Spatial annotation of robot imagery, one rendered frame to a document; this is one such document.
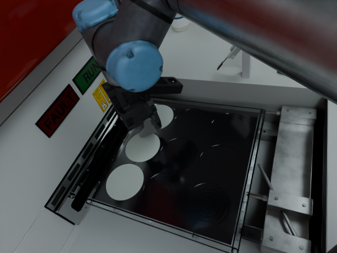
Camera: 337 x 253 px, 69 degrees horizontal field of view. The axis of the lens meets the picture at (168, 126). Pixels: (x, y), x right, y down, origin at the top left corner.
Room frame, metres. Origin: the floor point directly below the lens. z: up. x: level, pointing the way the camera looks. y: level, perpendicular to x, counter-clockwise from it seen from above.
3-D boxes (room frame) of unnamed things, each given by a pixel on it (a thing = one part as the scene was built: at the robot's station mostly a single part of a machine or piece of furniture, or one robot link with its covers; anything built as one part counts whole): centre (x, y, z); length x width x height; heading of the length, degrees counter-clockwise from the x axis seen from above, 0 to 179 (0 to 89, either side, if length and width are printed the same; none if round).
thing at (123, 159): (0.36, 0.00, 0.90); 0.34 x 0.34 x 0.01; 53
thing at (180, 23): (0.84, -0.17, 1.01); 0.07 x 0.07 x 0.10
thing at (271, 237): (0.09, -0.13, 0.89); 0.08 x 0.03 x 0.03; 53
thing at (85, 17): (0.43, 0.05, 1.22); 0.09 x 0.08 x 0.11; 16
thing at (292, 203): (0.15, -0.18, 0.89); 0.08 x 0.03 x 0.03; 53
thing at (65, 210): (0.47, 0.18, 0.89); 0.44 x 0.02 x 0.10; 143
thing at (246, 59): (0.49, -0.23, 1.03); 0.06 x 0.04 x 0.13; 53
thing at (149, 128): (0.42, 0.05, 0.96); 0.06 x 0.03 x 0.09; 106
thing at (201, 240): (0.21, 0.11, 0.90); 0.37 x 0.01 x 0.01; 53
